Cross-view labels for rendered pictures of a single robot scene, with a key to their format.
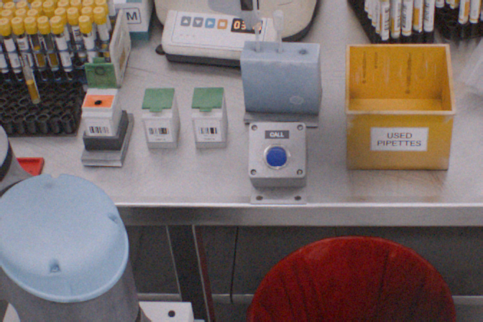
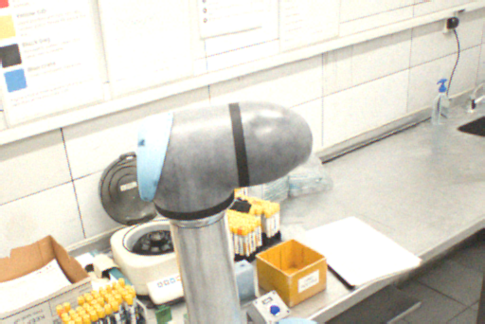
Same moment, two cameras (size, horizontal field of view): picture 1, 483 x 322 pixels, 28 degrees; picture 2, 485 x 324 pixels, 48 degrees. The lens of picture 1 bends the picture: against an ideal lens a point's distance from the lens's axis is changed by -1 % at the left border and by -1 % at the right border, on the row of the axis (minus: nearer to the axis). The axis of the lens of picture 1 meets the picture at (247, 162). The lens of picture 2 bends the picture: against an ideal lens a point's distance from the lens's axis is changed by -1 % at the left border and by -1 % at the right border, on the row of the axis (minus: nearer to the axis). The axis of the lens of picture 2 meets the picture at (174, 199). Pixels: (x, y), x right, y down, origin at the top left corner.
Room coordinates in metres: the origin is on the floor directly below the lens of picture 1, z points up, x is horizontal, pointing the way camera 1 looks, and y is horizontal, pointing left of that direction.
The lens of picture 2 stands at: (0.13, 0.75, 1.77)
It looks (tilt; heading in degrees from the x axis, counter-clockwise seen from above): 26 degrees down; 323
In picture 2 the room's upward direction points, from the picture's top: 7 degrees counter-clockwise
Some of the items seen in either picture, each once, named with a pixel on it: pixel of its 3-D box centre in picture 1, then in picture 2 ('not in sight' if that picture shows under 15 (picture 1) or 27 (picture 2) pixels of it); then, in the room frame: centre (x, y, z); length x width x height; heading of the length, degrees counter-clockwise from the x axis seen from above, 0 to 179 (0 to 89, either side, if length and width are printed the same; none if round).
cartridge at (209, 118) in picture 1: (209, 117); not in sight; (0.95, 0.04, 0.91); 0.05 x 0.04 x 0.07; 172
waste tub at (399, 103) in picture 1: (397, 106); (291, 272); (0.91, -0.20, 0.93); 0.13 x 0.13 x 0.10; 81
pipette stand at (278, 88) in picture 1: (282, 80); (234, 285); (0.99, -0.06, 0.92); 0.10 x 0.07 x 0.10; 77
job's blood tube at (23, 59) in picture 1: (31, 85); not in sight; (1.03, 0.28, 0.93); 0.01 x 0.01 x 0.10; 82
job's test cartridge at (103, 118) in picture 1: (103, 118); not in sight; (0.95, 0.18, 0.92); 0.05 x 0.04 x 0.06; 170
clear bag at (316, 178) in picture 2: not in sight; (303, 168); (1.28, -0.72, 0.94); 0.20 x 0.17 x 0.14; 57
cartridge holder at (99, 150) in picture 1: (106, 133); not in sight; (0.95, 0.18, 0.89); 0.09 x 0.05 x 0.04; 170
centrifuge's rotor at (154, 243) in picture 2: not in sight; (158, 245); (1.25, -0.02, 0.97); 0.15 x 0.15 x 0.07
